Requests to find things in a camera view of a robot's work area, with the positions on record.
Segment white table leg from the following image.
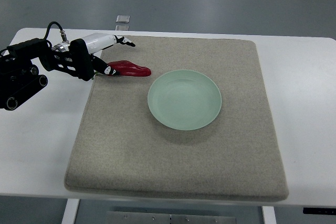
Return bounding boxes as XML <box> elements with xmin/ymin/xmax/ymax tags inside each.
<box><xmin>261</xmin><ymin>206</ymin><xmax>277</xmax><ymax>224</ymax></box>
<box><xmin>61</xmin><ymin>199</ymin><xmax>80</xmax><ymax>224</ymax></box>

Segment red chili pepper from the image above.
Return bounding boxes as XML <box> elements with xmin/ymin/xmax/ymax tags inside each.
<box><xmin>92</xmin><ymin>60</ymin><xmax>152</xmax><ymax>78</ymax></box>

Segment metal floor socket plate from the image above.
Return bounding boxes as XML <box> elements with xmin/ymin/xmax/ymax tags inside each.
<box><xmin>115</xmin><ymin>15</ymin><xmax>130</xmax><ymax>24</ymax></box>

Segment white table leg left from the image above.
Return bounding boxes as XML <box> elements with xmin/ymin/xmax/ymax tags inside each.
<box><xmin>61</xmin><ymin>199</ymin><xmax>80</xmax><ymax>224</ymax></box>

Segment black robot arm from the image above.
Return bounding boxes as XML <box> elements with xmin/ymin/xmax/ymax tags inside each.
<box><xmin>1</xmin><ymin>22</ymin><xmax>86</xmax><ymax>111</ymax></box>

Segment light green plate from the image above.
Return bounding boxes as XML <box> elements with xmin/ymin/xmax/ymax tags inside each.
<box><xmin>148</xmin><ymin>69</ymin><xmax>222</xmax><ymax>131</ymax></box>

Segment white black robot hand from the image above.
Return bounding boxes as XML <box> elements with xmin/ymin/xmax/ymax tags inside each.
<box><xmin>69</xmin><ymin>33</ymin><xmax>135</xmax><ymax>81</ymax></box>

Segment black table control panel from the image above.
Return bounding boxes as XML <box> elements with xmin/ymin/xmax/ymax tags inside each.
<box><xmin>302</xmin><ymin>207</ymin><xmax>336</xmax><ymax>216</ymax></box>

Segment beige fabric mat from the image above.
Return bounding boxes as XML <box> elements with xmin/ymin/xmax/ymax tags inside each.
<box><xmin>64</xmin><ymin>36</ymin><xmax>289</xmax><ymax>201</ymax></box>

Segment metal base plate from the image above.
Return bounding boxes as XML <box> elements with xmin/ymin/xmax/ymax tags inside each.
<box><xmin>105</xmin><ymin>211</ymin><xmax>237</xmax><ymax>224</ymax></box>

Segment white table leg right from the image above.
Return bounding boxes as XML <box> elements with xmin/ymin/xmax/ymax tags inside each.
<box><xmin>261</xmin><ymin>206</ymin><xmax>277</xmax><ymax>224</ymax></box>

